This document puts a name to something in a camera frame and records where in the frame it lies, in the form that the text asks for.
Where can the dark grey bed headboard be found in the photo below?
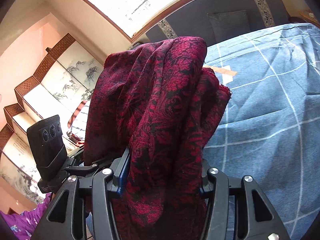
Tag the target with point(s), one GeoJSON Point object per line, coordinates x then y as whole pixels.
{"type": "Point", "coordinates": [192, 20]}

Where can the blue checked bed cover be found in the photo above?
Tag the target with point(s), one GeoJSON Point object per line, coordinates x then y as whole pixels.
{"type": "Point", "coordinates": [270, 126]}

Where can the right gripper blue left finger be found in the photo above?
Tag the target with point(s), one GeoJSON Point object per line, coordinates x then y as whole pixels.
{"type": "Point", "coordinates": [120, 168]}

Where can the purple patterned sleeve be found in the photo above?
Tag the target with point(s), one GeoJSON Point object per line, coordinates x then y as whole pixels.
{"type": "Point", "coordinates": [24, 224]}

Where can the round wooden side table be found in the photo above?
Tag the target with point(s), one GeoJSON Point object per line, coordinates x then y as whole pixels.
{"type": "Point", "coordinates": [305, 16]}

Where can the dark red patterned sweater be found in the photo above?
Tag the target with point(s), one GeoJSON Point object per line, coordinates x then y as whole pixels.
{"type": "Point", "coordinates": [161, 103]}

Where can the dark grey pillow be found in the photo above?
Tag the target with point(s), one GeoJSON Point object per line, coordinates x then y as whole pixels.
{"type": "Point", "coordinates": [228, 25]}

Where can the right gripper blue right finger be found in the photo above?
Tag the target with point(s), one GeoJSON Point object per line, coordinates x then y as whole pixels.
{"type": "Point", "coordinates": [207, 186]}

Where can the white checked cloth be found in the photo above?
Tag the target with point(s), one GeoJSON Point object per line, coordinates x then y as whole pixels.
{"type": "Point", "coordinates": [78, 121]}

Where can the painted folding screen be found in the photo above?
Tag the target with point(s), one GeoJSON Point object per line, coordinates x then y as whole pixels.
{"type": "Point", "coordinates": [65, 77]}

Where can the pink and orange clothes pile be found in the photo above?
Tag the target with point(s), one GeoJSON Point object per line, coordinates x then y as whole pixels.
{"type": "Point", "coordinates": [76, 140]}

